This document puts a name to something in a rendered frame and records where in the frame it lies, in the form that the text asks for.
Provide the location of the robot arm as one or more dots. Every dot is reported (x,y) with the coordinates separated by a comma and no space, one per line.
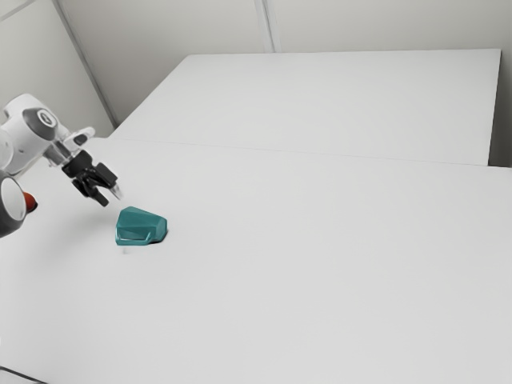
(28,132)

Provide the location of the teal faceted mug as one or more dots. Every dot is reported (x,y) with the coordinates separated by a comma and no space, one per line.
(138,227)

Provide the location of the small red-orange round object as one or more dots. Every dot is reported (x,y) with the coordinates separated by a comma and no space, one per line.
(30,201)

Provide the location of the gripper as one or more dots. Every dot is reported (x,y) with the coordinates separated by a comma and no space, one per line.
(79,163)

